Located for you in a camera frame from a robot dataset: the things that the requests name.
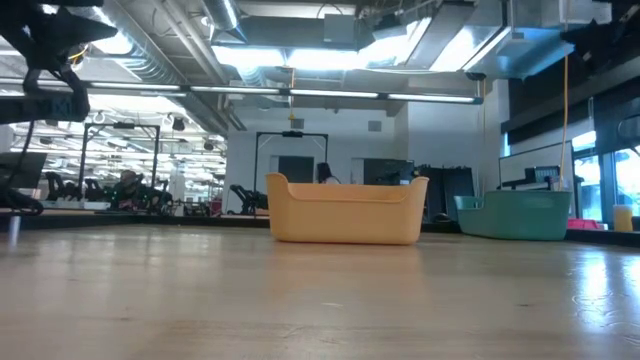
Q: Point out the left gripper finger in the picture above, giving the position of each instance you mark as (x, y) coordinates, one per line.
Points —
(87, 32)

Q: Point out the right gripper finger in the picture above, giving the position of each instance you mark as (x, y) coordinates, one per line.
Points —
(582, 37)

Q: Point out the yellow plastic bin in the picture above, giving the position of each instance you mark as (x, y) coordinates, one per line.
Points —
(345, 220)

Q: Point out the black background robot arm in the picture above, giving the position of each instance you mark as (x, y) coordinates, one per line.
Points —
(247, 197)
(59, 187)
(95, 190)

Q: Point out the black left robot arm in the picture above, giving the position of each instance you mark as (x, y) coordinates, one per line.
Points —
(35, 107)

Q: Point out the white board panel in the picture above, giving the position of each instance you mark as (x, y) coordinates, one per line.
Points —
(530, 160)

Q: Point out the dark computer monitor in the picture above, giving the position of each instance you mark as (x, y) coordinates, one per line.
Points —
(25, 170)

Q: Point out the person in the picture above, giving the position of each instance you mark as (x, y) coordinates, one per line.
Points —
(127, 187)
(325, 173)

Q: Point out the long ceiling light fixture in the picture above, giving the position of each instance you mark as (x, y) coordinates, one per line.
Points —
(240, 90)

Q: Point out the yellow cup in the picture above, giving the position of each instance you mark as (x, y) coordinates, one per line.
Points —
(623, 219)

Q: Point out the red flat box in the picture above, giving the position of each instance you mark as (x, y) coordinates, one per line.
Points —
(582, 225)

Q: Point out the green plastic bin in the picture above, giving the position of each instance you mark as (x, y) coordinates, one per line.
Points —
(515, 217)

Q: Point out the silver air duct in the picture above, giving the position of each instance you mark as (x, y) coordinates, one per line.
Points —
(525, 45)

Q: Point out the black background station frame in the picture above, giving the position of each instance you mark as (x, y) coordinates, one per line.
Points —
(292, 134)
(122, 125)

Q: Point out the black aluminium rig frame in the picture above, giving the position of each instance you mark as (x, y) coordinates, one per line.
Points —
(150, 220)

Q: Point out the grey wall vent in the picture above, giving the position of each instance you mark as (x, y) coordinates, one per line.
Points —
(374, 126)
(297, 124)

